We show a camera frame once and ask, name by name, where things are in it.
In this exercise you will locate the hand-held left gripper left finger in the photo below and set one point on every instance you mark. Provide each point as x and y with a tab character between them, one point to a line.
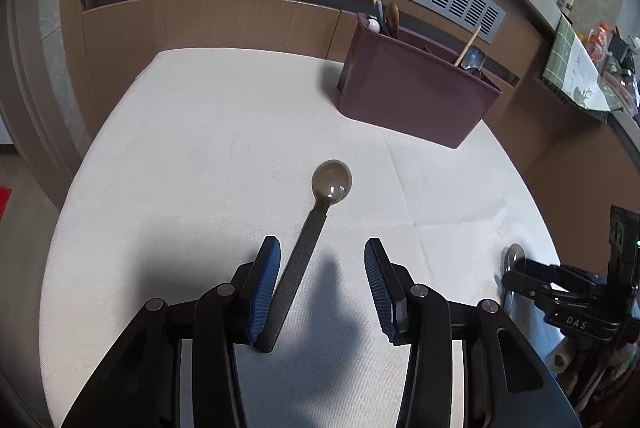
262	293

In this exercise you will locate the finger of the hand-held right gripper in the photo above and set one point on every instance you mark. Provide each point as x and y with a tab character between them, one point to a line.
555	274
527	287

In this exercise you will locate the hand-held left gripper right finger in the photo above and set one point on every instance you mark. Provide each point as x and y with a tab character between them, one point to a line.
380	293

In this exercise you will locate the plain metal spoon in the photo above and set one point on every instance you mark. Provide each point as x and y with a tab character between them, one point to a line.
514	255

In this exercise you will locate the maroon plastic utensil holder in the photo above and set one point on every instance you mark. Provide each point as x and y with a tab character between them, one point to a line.
410	93

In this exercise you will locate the metal shovel-shaped spoon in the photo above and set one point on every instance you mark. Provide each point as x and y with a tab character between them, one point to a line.
475	56

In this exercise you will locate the light wooden spoon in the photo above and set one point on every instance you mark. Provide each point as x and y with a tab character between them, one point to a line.
393	16

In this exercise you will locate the light blue plastic utensil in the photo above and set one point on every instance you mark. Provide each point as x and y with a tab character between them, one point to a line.
380	13

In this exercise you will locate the small grey vent grille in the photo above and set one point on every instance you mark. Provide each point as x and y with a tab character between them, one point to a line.
552	88

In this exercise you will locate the clear glass dish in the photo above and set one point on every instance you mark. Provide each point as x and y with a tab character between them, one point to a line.
620	86

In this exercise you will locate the green tiled cloth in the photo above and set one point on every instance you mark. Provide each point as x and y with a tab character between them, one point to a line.
575	63

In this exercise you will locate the small metal utensil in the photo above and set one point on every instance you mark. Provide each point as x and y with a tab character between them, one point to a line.
473	73

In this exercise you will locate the dark container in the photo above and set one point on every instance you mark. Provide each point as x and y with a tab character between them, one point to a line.
620	46

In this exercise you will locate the orange bottle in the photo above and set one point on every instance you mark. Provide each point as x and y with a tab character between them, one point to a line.
597	36

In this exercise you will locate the white ball-tipped utensil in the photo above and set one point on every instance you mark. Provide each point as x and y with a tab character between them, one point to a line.
373	25

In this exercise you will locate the red object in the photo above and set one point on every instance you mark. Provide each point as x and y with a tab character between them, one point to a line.
4	200

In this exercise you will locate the brown wooden cabinet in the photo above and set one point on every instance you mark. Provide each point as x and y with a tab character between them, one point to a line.
200	23

